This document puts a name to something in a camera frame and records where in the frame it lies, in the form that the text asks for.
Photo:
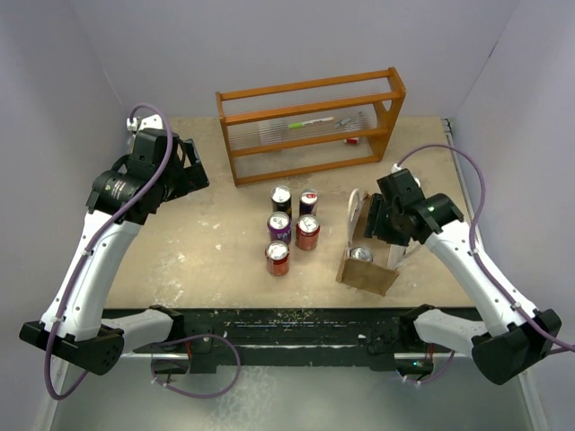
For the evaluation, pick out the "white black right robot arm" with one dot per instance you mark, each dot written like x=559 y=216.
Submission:
x=439 y=225

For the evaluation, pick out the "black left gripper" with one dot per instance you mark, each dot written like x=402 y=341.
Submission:
x=191 y=178

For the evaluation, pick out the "black beverage can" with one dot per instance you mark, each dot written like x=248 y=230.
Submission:
x=281 y=200

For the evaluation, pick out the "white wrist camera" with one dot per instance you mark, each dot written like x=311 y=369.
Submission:
x=140 y=123
x=396 y=168

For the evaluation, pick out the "red white small box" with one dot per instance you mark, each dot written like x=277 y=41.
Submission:
x=351 y=141

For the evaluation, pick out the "aluminium front frame rail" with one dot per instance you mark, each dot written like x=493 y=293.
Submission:
x=135 y=350

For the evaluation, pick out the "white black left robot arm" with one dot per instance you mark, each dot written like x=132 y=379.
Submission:
x=160 y=168

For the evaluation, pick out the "orange wooden shelf rack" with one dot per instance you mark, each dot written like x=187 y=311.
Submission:
x=319 y=125

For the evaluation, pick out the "grey metal clips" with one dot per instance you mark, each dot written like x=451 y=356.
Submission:
x=351 y=123

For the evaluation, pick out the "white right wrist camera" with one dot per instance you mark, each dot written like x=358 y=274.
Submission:
x=396 y=168

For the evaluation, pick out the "green white marker pen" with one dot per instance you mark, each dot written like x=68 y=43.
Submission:
x=310 y=122

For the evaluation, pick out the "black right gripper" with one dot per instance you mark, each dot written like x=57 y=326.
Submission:
x=375 y=225

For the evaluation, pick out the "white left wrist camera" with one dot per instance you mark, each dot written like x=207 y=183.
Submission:
x=140 y=123

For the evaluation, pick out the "purple soda can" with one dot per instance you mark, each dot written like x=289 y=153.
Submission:
x=361 y=253
x=279 y=226

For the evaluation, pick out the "red soda can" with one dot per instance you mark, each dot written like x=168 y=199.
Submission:
x=277 y=256
x=307 y=232

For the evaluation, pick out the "white can red tab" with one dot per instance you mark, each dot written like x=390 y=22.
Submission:
x=308 y=202

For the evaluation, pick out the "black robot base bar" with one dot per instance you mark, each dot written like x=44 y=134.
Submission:
x=223 y=321

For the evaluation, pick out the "brown canvas tote bag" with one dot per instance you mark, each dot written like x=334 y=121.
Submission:
x=377 y=276

